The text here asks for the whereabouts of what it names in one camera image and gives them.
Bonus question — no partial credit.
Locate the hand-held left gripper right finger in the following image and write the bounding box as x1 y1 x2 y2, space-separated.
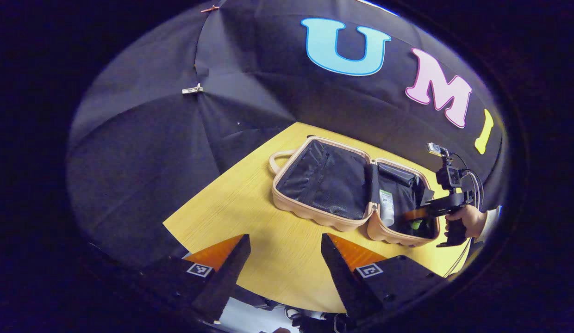
320 233 448 322

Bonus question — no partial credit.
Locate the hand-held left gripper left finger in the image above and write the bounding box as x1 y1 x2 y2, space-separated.
139 234 252 324

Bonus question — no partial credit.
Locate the white skincare tube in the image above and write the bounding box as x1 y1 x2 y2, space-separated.
380 190 395 227

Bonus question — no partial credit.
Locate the black cosmetic tube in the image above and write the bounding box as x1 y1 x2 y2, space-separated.
378 162 416 187

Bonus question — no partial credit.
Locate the pink suitcase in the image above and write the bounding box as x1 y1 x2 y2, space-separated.
268 136 441 247

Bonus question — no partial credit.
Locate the black backdrop cloth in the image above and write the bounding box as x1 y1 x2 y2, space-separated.
67 0 505 269

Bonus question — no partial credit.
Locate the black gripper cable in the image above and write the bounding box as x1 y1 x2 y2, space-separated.
453 153 486 210

